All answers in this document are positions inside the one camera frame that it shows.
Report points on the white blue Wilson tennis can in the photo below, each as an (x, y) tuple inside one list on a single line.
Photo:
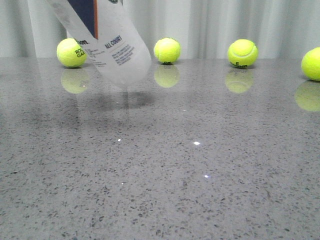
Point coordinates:
[(105, 32)]

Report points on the middle yellow tennis ball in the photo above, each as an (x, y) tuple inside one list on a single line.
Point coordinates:
[(167, 50)]

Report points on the yellow tennis ball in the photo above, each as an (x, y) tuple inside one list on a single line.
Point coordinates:
[(242, 53), (310, 64), (167, 50), (70, 53)]

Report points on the left yellow tennis ball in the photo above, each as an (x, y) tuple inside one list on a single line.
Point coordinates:
[(70, 53)]

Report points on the far right yellow tennis ball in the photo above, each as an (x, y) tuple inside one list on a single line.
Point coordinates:
[(310, 64)]

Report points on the grey pleated curtain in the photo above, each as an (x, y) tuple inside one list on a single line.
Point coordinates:
[(204, 28)]

